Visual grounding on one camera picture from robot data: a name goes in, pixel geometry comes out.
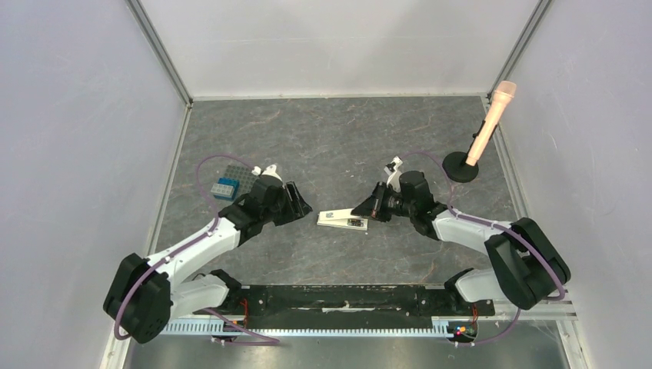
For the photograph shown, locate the white remote control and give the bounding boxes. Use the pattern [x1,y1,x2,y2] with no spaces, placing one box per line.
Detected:
[317,216,368,231]

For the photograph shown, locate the light grey lego brick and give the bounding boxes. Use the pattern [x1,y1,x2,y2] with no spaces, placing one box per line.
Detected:
[211,183,235,200]

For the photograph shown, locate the pink toy microphone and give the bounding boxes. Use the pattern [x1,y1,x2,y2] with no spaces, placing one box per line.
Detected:
[464,81,517,166]

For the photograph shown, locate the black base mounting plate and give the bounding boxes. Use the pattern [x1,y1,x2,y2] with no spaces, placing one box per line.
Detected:
[215,284,495,330]

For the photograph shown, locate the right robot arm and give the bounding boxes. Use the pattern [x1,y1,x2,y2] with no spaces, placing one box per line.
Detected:
[351,171,571,314]

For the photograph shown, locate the white slotted cable duct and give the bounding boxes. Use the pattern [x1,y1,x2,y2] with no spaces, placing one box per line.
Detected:
[160,318,451,337]

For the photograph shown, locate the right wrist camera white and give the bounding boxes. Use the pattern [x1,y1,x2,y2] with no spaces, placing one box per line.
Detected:
[384,156,403,192]

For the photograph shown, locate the black microphone stand base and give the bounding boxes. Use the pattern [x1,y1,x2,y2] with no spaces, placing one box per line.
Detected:
[442,151,479,183]

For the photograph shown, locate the blue lego brick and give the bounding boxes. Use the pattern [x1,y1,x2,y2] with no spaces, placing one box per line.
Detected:
[213,178,240,201]

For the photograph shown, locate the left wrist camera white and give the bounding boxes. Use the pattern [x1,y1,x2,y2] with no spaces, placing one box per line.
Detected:
[251,164,282,181]

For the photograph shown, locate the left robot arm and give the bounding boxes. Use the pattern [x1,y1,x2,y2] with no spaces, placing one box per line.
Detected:
[102,175,312,344]

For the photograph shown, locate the grey lego baseplate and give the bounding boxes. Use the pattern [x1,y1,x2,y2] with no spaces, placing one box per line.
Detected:
[223,165,257,196]

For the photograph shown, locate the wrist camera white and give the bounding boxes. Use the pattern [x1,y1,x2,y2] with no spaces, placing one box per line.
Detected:
[384,156,403,192]
[251,164,282,181]

